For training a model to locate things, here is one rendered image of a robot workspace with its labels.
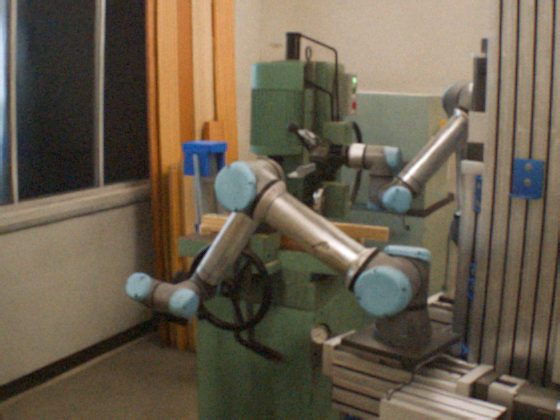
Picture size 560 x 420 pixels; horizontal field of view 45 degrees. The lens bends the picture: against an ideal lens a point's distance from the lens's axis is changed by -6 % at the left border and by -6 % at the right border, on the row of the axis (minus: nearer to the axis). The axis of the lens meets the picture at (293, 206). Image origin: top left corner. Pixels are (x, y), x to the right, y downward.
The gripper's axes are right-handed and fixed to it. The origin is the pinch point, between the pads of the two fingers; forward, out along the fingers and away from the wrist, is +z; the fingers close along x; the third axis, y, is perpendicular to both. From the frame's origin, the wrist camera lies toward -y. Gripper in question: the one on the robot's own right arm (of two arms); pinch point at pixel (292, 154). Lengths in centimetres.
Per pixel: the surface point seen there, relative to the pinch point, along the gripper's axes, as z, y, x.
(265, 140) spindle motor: 12.5, -4.6, -5.7
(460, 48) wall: -13, -196, -148
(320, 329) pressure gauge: -15, -16, 52
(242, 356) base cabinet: 15, -28, 64
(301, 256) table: -4.8, -12.3, 29.7
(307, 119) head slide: 5.5, -19.5, -20.1
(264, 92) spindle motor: 13.2, 2.5, -20.0
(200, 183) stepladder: 73, -75, -9
